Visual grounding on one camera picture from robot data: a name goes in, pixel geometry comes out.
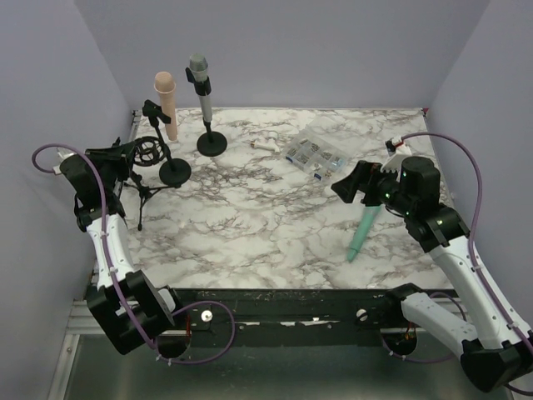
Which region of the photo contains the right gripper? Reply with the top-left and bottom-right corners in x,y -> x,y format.
332,158 -> 416,216

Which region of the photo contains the black shock mount tripod stand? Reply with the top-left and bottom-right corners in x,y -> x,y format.
111,136 -> 167,231

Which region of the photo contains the mint green microphone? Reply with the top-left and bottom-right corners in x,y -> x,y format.
346,206 -> 382,263

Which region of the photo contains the black clip microphone stand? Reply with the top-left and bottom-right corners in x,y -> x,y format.
142,99 -> 192,188

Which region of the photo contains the peach pink microphone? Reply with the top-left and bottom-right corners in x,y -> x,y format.
154,72 -> 178,142

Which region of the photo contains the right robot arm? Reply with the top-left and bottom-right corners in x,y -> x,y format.
331,156 -> 532,393

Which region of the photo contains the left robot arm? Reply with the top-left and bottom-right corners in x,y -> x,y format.
59,145 -> 185,354

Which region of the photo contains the black round base stand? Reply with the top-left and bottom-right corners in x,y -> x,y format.
184,68 -> 228,158

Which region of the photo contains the grey silver microphone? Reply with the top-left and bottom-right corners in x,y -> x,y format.
186,53 -> 212,123

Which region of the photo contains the clear screw organizer box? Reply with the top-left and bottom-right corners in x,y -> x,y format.
281,124 -> 351,183

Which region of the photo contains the white plastic faucet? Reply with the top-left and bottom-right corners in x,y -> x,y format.
250,132 -> 280,153

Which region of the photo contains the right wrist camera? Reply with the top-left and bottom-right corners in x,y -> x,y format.
381,137 -> 412,173

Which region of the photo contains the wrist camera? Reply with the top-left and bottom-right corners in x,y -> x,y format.
381,137 -> 412,173
52,146 -> 78,176

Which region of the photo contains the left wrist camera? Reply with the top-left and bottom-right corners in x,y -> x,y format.
52,146 -> 78,176

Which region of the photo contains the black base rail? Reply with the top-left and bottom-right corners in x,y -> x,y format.
132,287 -> 434,334

